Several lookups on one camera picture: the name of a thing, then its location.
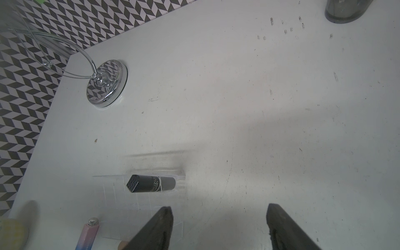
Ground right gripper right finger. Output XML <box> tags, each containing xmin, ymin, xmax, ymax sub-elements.
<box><xmin>266</xmin><ymin>203</ymin><xmax>321</xmax><ymax>250</ymax></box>

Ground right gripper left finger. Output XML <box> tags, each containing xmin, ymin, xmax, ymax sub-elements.
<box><xmin>123</xmin><ymin>206</ymin><xmax>174</xmax><ymax>250</ymax></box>

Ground clear acrylic lipstick organizer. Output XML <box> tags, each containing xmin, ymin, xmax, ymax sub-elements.
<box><xmin>93</xmin><ymin>169</ymin><xmax>187</xmax><ymax>244</ymax></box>

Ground pink blue gradient lipstick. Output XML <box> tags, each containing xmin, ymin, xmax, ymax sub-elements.
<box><xmin>75</xmin><ymin>217</ymin><xmax>100</xmax><ymax>250</ymax></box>

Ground brown lipstick tube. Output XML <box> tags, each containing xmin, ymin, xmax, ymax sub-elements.
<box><xmin>117</xmin><ymin>241</ymin><xmax>129</xmax><ymax>250</ymax></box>

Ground yellow patterned plate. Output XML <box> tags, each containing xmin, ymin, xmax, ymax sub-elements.
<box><xmin>1</xmin><ymin>200</ymin><xmax>40</xmax><ymax>250</ymax></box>

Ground grey transparent tumbler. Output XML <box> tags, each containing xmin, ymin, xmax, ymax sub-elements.
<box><xmin>325</xmin><ymin>0</ymin><xmax>373</xmax><ymax>24</ymax></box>

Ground chrome wire stand green leaves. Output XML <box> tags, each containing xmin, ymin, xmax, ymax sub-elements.
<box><xmin>1</xmin><ymin>1</ymin><xmax>128</xmax><ymax>108</ymax></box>

